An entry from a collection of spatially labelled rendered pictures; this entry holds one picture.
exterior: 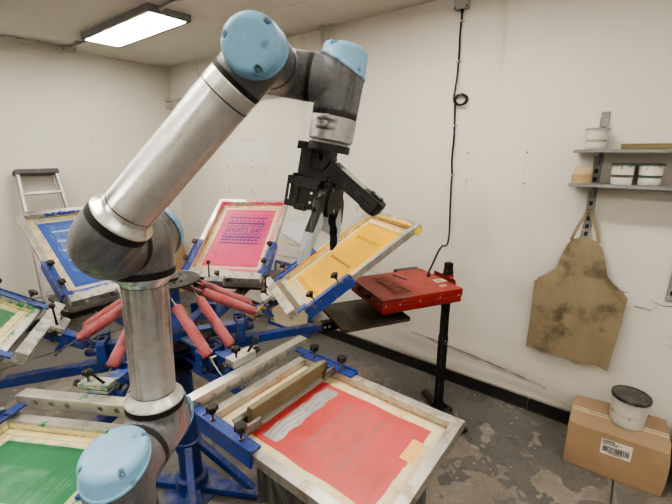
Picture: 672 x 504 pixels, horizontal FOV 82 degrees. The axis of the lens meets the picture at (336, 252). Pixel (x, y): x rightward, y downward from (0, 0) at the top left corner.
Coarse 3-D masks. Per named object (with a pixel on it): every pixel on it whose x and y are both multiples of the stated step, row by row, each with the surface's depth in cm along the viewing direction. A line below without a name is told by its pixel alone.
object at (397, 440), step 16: (320, 384) 167; (304, 400) 156; (336, 400) 156; (352, 400) 156; (320, 416) 147; (384, 416) 147; (400, 432) 139; (416, 432) 139; (384, 448) 131; (400, 448) 131; (400, 464) 124
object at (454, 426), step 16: (288, 368) 173; (256, 384) 161; (272, 384) 166; (352, 384) 166; (368, 384) 161; (240, 400) 152; (384, 400) 156; (400, 400) 151; (432, 416) 143; (448, 416) 142; (448, 432) 134; (432, 448) 127; (448, 448) 129; (256, 464) 123; (272, 464) 120; (432, 464) 120; (288, 480) 114; (304, 480) 114; (416, 480) 114; (304, 496) 111; (320, 496) 109; (400, 496) 109; (416, 496) 111
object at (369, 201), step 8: (328, 168) 63; (336, 168) 63; (344, 168) 65; (328, 176) 63; (336, 176) 63; (344, 176) 63; (352, 176) 64; (336, 184) 63; (344, 184) 63; (352, 184) 62; (360, 184) 64; (352, 192) 63; (360, 192) 62; (368, 192) 63; (360, 200) 62; (368, 200) 62; (376, 200) 62; (368, 208) 62; (376, 208) 62
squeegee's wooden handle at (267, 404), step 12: (312, 372) 159; (288, 384) 149; (300, 384) 154; (264, 396) 142; (276, 396) 144; (288, 396) 150; (252, 408) 136; (264, 408) 140; (276, 408) 145; (252, 420) 136
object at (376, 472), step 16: (256, 432) 139; (288, 432) 139; (304, 432) 139; (288, 448) 131; (304, 464) 124; (320, 464) 124; (368, 464) 124; (384, 464) 124; (336, 480) 118; (352, 480) 118; (368, 480) 118; (384, 480) 118; (352, 496) 113; (368, 496) 113
